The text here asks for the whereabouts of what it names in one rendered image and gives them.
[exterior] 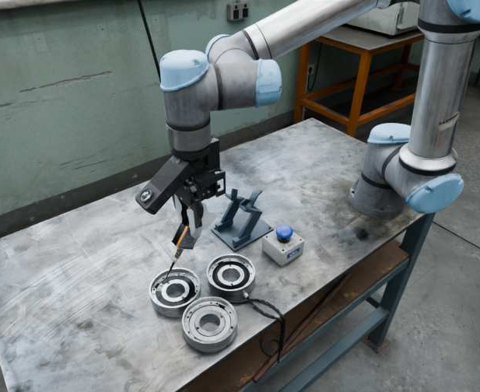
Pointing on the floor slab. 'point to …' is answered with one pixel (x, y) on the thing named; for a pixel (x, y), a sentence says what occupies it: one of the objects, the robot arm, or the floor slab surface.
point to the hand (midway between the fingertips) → (188, 231)
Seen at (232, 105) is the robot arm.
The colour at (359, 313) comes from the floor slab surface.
